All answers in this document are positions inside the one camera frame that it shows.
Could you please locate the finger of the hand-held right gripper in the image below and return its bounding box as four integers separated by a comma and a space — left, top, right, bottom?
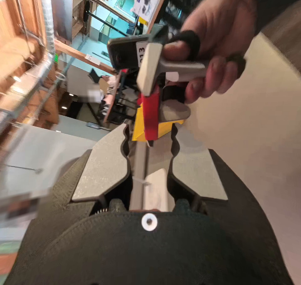
136, 41, 164, 97
158, 99, 191, 123

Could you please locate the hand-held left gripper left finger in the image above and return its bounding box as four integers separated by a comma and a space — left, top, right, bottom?
72, 123, 131, 204

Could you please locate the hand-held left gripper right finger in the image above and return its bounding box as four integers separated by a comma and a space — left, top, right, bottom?
167, 123, 229, 204

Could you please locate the red toy block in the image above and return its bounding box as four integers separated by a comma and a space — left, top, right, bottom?
139, 87, 162, 142

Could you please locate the person's right forearm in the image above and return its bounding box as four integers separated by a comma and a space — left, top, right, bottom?
247, 0, 301, 37

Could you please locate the person's right hand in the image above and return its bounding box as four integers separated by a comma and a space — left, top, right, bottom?
162, 0, 257, 105

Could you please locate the yellow plastic bin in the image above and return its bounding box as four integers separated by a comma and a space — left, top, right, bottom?
131, 102, 185, 143

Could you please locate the wooden beam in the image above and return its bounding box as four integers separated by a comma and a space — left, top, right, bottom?
54, 38, 116, 75

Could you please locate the white cardboard box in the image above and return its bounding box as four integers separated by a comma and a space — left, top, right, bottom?
132, 0, 163, 19

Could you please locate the silver ventilation duct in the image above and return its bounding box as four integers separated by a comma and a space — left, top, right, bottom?
0, 0, 67, 128

